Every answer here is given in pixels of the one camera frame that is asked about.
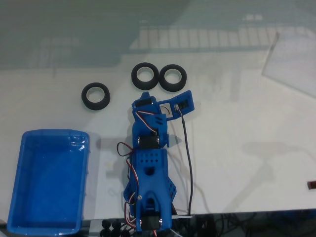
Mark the black tape roll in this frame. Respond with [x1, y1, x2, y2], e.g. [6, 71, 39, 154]
[131, 62, 160, 90]
[81, 82, 111, 111]
[159, 64, 188, 93]

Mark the blue plastic bin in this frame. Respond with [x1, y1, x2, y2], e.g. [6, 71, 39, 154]
[6, 128, 91, 236]

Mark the clear plastic sheet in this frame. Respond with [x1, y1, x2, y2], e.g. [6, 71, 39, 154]
[261, 31, 316, 98]

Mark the blue camera mount with camera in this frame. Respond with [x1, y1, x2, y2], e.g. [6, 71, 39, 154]
[158, 90, 196, 121]

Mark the black camera cable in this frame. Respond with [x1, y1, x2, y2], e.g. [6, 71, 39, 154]
[174, 105, 195, 219]

